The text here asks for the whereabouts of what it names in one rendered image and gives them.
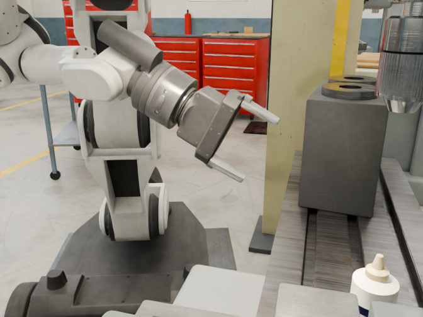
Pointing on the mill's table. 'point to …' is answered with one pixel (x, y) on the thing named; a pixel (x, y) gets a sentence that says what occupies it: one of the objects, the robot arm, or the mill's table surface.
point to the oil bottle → (374, 285)
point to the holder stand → (342, 146)
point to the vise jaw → (314, 302)
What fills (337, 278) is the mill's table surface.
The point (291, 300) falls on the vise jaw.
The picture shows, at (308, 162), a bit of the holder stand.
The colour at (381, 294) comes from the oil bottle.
